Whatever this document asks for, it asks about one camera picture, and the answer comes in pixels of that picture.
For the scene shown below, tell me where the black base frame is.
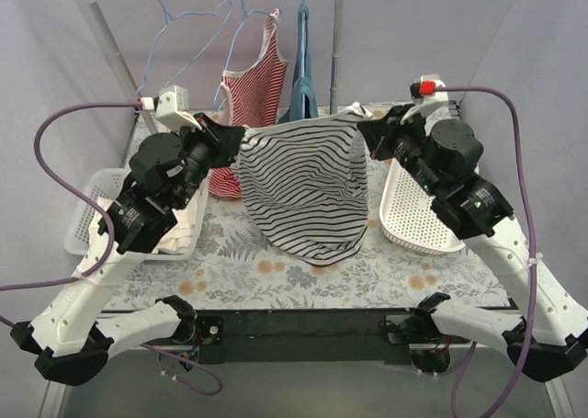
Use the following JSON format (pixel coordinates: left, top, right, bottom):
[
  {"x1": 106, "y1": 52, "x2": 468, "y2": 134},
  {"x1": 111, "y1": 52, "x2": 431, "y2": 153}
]
[{"x1": 155, "y1": 305, "x2": 465, "y2": 368}]

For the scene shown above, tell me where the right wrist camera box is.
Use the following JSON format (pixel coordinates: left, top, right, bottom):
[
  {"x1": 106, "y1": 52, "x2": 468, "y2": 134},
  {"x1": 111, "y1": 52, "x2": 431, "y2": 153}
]
[{"x1": 401, "y1": 73, "x2": 449, "y2": 124}]

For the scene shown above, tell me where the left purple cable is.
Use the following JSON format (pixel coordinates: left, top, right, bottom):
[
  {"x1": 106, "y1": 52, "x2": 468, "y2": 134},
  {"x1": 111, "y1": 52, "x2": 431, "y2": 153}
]
[{"x1": 0, "y1": 98, "x2": 224, "y2": 397}]

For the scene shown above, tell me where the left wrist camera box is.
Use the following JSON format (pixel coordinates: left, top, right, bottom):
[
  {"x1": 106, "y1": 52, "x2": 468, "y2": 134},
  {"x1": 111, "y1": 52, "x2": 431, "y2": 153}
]
[{"x1": 139, "y1": 85, "x2": 201, "y2": 132}]

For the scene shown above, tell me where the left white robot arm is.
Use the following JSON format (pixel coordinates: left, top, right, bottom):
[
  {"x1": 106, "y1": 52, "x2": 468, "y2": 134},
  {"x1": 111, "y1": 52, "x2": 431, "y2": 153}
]
[{"x1": 10, "y1": 113, "x2": 245, "y2": 386}]

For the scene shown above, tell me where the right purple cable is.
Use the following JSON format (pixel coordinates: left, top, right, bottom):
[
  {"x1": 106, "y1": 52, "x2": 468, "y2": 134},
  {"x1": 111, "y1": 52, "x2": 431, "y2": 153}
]
[{"x1": 435, "y1": 85, "x2": 539, "y2": 418}]

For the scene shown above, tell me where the floral table cloth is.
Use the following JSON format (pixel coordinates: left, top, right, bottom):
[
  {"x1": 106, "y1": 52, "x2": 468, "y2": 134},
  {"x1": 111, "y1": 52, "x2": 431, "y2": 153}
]
[{"x1": 89, "y1": 103, "x2": 515, "y2": 311}]

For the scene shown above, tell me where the right white plastic basket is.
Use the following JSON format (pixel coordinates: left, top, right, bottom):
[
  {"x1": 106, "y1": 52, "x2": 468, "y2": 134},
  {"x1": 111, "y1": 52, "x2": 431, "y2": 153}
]
[{"x1": 379, "y1": 159, "x2": 465, "y2": 255}]

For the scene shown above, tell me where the left white plastic basket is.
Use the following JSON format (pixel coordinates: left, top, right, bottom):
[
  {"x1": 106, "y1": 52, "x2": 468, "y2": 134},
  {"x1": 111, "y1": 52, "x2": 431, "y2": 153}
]
[{"x1": 63, "y1": 168, "x2": 209, "y2": 255}]

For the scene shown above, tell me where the red striped tank top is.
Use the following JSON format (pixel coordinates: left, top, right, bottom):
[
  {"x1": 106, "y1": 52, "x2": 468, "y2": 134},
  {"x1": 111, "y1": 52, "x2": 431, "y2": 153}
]
[{"x1": 208, "y1": 8, "x2": 289, "y2": 202}]

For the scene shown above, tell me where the white cloth in basket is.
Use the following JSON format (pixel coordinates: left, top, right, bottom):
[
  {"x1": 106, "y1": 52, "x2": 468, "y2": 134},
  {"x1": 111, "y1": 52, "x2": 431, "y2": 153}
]
[{"x1": 80, "y1": 196, "x2": 202, "y2": 262}]

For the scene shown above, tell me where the white plastic basket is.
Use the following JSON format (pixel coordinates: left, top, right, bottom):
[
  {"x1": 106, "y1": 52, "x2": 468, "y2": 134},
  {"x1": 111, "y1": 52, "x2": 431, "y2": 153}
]
[
  {"x1": 63, "y1": 168, "x2": 209, "y2": 255},
  {"x1": 379, "y1": 159, "x2": 465, "y2": 255}
]

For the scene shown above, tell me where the black white striped tank top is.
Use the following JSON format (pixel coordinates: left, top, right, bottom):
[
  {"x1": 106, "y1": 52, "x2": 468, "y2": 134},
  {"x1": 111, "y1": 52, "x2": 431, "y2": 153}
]
[{"x1": 233, "y1": 103, "x2": 372, "y2": 266}]

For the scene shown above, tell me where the blue tank top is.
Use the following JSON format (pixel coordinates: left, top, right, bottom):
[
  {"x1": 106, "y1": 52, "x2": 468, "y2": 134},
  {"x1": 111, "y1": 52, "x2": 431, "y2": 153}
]
[{"x1": 277, "y1": 3, "x2": 319, "y2": 124}]

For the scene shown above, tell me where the purple cable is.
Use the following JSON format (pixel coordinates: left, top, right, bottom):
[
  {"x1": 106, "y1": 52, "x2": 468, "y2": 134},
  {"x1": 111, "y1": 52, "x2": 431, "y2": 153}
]
[
  {"x1": 0, "y1": 98, "x2": 224, "y2": 397},
  {"x1": 435, "y1": 85, "x2": 539, "y2": 418}
]

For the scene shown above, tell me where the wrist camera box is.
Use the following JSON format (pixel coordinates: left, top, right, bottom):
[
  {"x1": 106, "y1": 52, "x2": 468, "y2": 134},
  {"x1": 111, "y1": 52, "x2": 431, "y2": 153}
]
[
  {"x1": 139, "y1": 85, "x2": 201, "y2": 132},
  {"x1": 401, "y1": 73, "x2": 449, "y2": 124}
]

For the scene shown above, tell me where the blue wire hanger with red top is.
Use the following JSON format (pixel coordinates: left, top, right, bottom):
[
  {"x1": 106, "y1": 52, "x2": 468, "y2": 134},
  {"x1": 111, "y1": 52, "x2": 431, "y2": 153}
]
[{"x1": 213, "y1": 0, "x2": 270, "y2": 111}]

